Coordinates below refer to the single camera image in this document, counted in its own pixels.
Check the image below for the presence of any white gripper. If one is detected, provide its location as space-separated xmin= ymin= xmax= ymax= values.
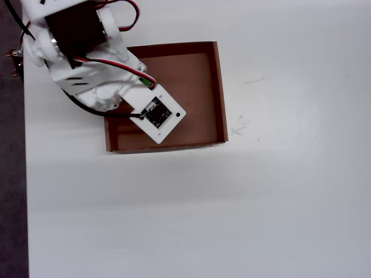
xmin=48 ymin=47 xmax=148 ymax=114

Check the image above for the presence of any brown cardboard box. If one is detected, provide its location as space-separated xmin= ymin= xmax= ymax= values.
xmin=104 ymin=41 xmax=229 ymax=154

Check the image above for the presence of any controller board with brass standoffs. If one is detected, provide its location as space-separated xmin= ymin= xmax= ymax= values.
xmin=5 ymin=49 xmax=24 ymax=78

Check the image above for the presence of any red white black gripper cable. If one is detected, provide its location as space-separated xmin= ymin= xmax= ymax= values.
xmin=72 ymin=56 xmax=159 ymax=87

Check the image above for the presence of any black camera cable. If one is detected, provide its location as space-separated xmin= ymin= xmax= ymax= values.
xmin=4 ymin=0 xmax=146 ymax=120

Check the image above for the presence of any red white black arm cable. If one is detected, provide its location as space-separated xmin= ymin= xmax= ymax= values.
xmin=95 ymin=0 xmax=141 ymax=32

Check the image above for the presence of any white wrist camera mount plate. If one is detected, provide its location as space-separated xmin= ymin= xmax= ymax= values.
xmin=121 ymin=84 xmax=187 ymax=145

